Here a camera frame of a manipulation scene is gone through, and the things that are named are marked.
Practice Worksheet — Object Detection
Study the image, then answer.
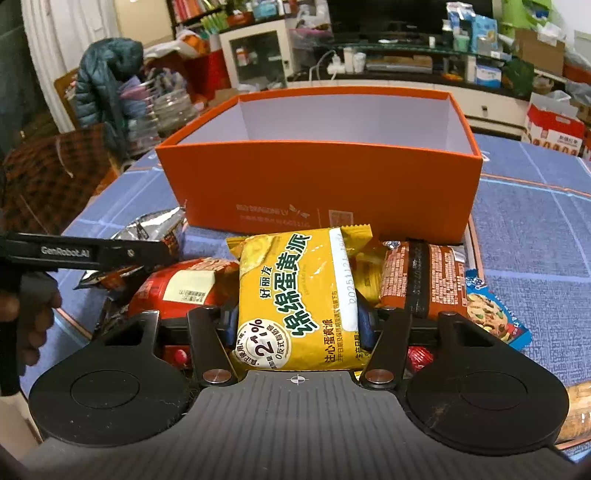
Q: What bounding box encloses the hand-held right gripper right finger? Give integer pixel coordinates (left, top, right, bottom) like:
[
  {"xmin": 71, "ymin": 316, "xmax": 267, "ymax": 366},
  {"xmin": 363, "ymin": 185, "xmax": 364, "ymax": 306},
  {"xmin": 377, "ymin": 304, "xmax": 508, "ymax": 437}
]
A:
[{"xmin": 358, "ymin": 295, "xmax": 499, "ymax": 389}]

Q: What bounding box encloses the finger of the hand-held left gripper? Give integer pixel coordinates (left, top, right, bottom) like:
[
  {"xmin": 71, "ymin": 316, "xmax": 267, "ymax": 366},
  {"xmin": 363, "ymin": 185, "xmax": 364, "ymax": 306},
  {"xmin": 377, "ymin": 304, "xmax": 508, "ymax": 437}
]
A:
[{"xmin": 113, "ymin": 239, "xmax": 180, "ymax": 273}]

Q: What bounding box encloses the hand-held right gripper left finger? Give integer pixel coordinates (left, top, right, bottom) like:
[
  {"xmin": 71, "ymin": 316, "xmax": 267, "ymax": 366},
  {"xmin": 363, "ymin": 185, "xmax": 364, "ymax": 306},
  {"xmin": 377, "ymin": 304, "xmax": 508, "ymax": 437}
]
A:
[{"xmin": 99, "ymin": 300, "xmax": 241, "ymax": 387}]

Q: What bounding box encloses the silver foil snack packet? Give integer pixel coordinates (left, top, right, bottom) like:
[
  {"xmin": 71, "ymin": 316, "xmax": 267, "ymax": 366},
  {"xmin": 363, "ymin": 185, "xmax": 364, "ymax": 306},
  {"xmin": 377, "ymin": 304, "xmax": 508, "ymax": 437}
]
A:
[{"xmin": 76, "ymin": 205, "xmax": 188, "ymax": 292}]

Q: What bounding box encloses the large yellow snack packet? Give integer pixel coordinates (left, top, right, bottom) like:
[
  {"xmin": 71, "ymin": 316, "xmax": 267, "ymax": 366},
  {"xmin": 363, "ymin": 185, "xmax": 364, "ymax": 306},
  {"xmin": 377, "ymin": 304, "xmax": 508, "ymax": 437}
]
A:
[{"xmin": 225, "ymin": 227, "xmax": 360, "ymax": 373}]

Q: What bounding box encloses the blue cookie packet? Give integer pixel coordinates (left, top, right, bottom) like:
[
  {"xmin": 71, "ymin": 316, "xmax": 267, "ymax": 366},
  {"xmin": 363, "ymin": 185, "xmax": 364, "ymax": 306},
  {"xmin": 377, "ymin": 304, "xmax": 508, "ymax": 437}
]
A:
[{"xmin": 463, "ymin": 269, "xmax": 533, "ymax": 350}]

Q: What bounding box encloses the orange cardboard box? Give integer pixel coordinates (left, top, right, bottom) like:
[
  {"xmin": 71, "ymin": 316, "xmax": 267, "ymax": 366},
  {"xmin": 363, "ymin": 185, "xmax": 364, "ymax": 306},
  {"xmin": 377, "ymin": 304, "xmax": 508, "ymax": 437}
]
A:
[{"xmin": 154, "ymin": 86, "xmax": 483, "ymax": 244}]

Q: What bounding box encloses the person's left hand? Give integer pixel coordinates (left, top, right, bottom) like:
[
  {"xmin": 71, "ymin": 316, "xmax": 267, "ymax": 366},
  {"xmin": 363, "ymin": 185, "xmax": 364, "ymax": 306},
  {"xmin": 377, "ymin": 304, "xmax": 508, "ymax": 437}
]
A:
[{"xmin": 0, "ymin": 271, "xmax": 63, "ymax": 367}]

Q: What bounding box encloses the red snack packet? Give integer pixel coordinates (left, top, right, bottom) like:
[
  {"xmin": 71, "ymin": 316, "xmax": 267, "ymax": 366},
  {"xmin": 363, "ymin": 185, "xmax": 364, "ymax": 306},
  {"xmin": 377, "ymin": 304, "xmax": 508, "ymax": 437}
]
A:
[{"xmin": 127, "ymin": 257, "xmax": 241, "ymax": 324}]

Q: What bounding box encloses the orange-brown snack packet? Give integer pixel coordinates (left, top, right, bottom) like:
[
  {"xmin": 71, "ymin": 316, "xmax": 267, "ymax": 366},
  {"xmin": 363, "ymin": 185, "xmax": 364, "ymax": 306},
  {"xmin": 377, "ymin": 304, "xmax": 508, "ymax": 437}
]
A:
[{"xmin": 378, "ymin": 239, "xmax": 469, "ymax": 321}]

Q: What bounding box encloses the small yellow snack packet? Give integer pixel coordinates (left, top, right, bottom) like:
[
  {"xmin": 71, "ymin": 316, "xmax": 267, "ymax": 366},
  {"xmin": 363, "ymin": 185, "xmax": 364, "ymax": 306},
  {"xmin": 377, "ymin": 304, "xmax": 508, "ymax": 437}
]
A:
[{"xmin": 341, "ymin": 223, "xmax": 385, "ymax": 306}]

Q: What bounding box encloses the plaid brown cloth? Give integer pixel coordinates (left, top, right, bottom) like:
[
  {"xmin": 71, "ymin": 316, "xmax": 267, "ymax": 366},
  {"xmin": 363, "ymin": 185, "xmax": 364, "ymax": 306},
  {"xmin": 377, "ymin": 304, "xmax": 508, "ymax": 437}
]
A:
[{"xmin": 0, "ymin": 124, "xmax": 115, "ymax": 236}]

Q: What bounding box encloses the dark teal puffer jacket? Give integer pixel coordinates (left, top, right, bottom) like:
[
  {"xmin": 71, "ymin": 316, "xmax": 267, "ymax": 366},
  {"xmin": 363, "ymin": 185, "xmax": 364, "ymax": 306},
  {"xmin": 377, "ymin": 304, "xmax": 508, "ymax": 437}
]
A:
[{"xmin": 74, "ymin": 38, "xmax": 146, "ymax": 160}]

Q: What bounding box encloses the white curtain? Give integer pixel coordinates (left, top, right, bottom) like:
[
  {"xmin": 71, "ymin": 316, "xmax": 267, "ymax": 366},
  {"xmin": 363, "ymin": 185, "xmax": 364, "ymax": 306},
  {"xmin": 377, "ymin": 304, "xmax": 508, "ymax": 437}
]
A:
[{"xmin": 21, "ymin": 0, "xmax": 88, "ymax": 134}]

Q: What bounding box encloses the golden-brown snack package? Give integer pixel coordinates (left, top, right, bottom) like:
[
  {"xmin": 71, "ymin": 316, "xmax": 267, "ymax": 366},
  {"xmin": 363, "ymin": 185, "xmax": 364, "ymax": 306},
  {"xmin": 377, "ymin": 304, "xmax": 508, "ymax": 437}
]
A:
[{"xmin": 556, "ymin": 382, "xmax": 591, "ymax": 446}]

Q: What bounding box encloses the white glass-door cabinet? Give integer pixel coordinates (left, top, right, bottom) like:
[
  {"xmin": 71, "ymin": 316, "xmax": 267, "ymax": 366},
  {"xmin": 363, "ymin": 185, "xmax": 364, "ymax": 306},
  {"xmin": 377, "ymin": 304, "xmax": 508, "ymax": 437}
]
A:
[{"xmin": 218, "ymin": 21, "xmax": 295, "ymax": 92}]

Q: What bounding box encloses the white TV stand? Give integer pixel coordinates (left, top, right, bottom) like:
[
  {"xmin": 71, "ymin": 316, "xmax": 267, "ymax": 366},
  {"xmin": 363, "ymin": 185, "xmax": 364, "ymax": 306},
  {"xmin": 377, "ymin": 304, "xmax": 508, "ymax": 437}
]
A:
[{"xmin": 295, "ymin": 41, "xmax": 571, "ymax": 136}]

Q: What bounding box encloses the bookshelf with books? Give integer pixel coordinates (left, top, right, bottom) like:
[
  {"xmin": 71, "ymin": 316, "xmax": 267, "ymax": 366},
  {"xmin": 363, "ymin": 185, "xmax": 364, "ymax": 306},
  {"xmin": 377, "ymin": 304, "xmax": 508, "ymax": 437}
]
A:
[{"xmin": 167, "ymin": 0, "xmax": 254, "ymax": 29}]

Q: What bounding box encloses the red and white carton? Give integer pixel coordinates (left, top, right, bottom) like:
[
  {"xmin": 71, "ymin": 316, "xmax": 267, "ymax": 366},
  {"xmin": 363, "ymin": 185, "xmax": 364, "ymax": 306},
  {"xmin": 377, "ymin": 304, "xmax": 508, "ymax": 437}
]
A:
[{"xmin": 523, "ymin": 102, "xmax": 587, "ymax": 158}]

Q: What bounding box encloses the black television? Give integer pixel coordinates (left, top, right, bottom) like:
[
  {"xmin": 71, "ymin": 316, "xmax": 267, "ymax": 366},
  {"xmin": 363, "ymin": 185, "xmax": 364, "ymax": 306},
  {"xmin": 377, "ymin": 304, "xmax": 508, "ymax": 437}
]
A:
[{"xmin": 327, "ymin": 0, "xmax": 496, "ymax": 38}]

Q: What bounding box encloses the brown cardboard box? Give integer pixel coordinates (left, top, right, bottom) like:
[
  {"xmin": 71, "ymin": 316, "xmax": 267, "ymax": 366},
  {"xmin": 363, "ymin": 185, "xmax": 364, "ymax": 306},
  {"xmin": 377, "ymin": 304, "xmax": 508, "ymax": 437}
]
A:
[{"xmin": 512, "ymin": 29, "xmax": 567, "ymax": 78}]

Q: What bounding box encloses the green storage rack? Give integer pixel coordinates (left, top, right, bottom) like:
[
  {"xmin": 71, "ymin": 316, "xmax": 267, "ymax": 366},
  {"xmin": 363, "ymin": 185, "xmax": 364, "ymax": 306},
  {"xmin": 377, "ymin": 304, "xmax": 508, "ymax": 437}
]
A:
[{"xmin": 500, "ymin": 0, "xmax": 553, "ymax": 33}]

